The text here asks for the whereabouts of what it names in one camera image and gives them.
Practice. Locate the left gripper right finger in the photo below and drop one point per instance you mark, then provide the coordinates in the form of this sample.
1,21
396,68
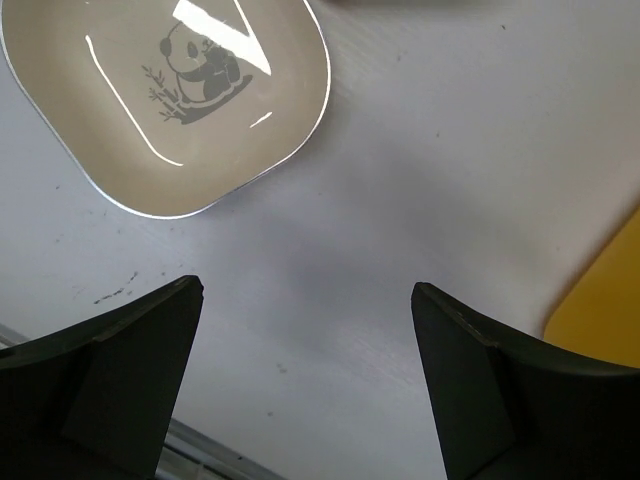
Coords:
507,405

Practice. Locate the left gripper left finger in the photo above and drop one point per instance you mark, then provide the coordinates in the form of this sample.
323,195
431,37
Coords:
100,380

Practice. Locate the cream panda plate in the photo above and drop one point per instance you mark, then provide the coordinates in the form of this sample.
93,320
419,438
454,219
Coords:
168,106

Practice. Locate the yellow plastic bin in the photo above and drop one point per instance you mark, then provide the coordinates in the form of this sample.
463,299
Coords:
599,316

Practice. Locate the aluminium rail front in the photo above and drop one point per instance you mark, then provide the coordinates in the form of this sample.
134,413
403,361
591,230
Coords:
200,450

